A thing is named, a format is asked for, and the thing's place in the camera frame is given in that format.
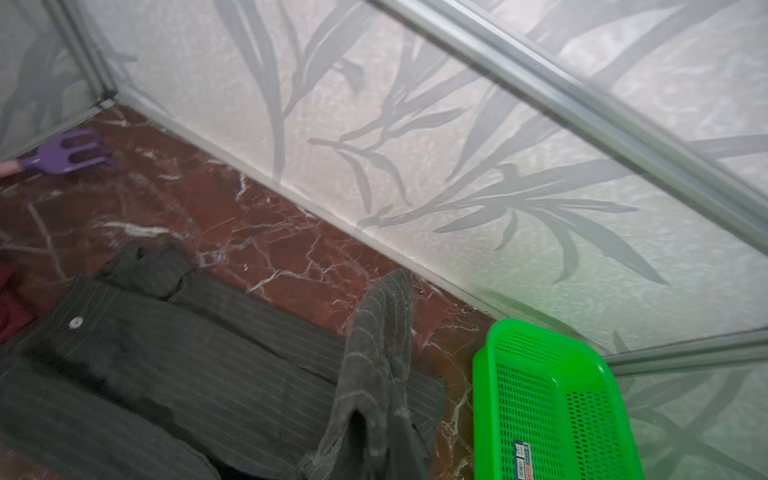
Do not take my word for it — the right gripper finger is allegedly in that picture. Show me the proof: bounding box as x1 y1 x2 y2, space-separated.
384 383 429 480

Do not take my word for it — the green plastic basket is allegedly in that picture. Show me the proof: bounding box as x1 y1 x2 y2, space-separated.
472 319 644 479

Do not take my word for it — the dark grey striped shirt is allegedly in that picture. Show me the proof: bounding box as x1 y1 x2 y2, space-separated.
1 244 445 479

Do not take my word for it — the maroon folded shirt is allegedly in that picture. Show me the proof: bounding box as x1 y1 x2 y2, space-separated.
0 264 36 345

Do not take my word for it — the purple pink toy rake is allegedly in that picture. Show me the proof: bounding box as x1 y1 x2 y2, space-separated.
1 130 111 178

